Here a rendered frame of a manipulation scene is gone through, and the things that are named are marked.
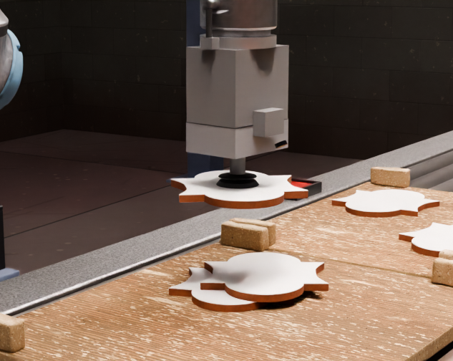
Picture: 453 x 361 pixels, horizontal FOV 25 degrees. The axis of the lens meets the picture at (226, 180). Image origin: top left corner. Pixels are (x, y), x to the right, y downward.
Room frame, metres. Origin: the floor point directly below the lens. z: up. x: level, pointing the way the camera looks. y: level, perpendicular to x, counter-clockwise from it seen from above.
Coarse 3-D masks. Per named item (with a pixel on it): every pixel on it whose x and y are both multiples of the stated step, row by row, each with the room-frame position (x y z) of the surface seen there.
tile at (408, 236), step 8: (432, 224) 1.26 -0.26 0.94; (440, 224) 1.26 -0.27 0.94; (408, 232) 1.22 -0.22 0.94; (416, 232) 1.22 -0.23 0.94; (424, 232) 1.22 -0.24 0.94; (432, 232) 1.22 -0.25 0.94; (440, 232) 1.22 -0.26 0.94; (448, 232) 1.22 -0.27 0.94; (408, 240) 1.21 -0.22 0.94; (416, 240) 1.18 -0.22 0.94; (424, 240) 1.18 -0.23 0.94; (432, 240) 1.18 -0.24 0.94; (440, 240) 1.18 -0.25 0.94; (448, 240) 1.18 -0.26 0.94; (416, 248) 1.16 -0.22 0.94; (424, 248) 1.15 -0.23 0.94; (432, 248) 1.15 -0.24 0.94; (440, 248) 1.15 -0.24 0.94; (448, 248) 1.15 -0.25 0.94
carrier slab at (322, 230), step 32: (352, 192) 1.48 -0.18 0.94; (448, 192) 1.48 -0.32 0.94; (288, 224) 1.29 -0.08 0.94; (320, 224) 1.29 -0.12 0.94; (352, 224) 1.29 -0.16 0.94; (384, 224) 1.29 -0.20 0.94; (416, 224) 1.29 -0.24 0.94; (448, 224) 1.29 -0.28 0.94; (320, 256) 1.14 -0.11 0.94; (352, 256) 1.14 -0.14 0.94; (384, 256) 1.14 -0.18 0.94; (416, 256) 1.14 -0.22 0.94
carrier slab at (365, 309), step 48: (96, 288) 1.02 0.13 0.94; (144, 288) 1.02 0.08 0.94; (336, 288) 1.02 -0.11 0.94; (384, 288) 1.02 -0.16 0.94; (432, 288) 1.02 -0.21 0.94; (48, 336) 0.88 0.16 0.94; (96, 336) 0.88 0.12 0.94; (144, 336) 0.88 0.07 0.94; (192, 336) 0.88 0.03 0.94; (240, 336) 0.88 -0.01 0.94; (288, 336) 0.88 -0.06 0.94; (336, 336) 0.88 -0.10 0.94; (384, 336) 0.88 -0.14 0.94; (432, 336) 0.88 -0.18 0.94
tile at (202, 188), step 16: (208, 176) 1.06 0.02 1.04; (272, 176) 1.06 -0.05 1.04; (288, 176) 1.06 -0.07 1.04; (192, 192) 0.99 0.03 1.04; (208, 192) 0.99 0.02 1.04; (224, 192) 0.99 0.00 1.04; (240, 192) 0.99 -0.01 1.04; (256, 192) 0.99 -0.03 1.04; (272, 192) 0.99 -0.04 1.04; (288, 192) 1.00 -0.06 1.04; (304, 192) 1.00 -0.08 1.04; (240, 208) 0.95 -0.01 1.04
